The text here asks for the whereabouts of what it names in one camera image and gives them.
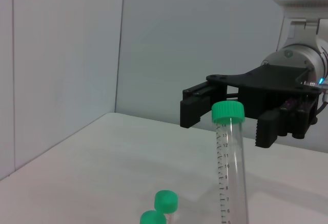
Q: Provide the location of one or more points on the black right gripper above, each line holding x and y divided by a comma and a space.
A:
256, 90

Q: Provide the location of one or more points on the clear test tube green cap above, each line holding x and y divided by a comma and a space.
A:
153, 217
228, 111
166, 201

